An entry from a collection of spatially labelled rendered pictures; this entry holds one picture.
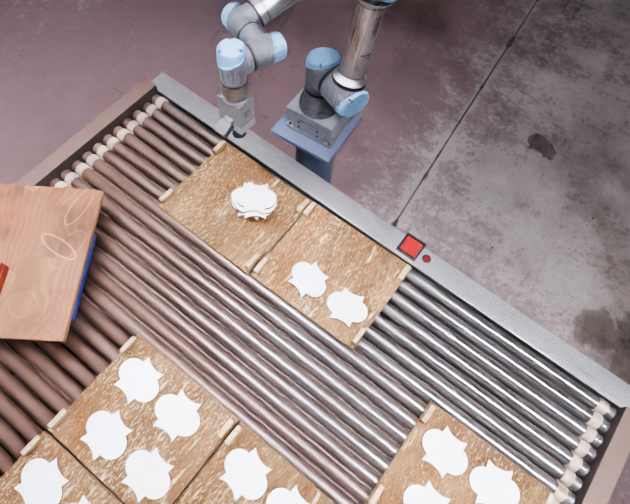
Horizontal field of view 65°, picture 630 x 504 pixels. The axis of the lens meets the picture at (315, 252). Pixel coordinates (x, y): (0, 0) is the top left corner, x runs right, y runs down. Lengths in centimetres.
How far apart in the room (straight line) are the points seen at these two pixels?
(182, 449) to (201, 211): 77
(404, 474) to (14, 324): 119
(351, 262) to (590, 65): 277
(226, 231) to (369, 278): 51
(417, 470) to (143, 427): 79
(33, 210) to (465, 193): 223
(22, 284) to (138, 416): 52
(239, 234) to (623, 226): 235
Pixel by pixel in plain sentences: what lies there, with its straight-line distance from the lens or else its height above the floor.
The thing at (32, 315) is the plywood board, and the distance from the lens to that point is 166.
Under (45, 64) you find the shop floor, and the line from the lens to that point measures 379.
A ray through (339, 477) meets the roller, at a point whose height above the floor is 92.
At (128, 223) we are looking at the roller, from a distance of 182.
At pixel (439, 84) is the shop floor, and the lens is 351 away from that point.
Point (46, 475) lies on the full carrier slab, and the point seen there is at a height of 95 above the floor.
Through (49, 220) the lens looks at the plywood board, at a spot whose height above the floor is 104.
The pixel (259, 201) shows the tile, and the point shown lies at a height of 102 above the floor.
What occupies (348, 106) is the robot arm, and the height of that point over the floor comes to 117.
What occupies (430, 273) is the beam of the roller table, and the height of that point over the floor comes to 92.
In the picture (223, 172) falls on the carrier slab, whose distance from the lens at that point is 184.
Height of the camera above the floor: 246
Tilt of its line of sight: 65 degrees down
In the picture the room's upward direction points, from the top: 6 degrees clockwise
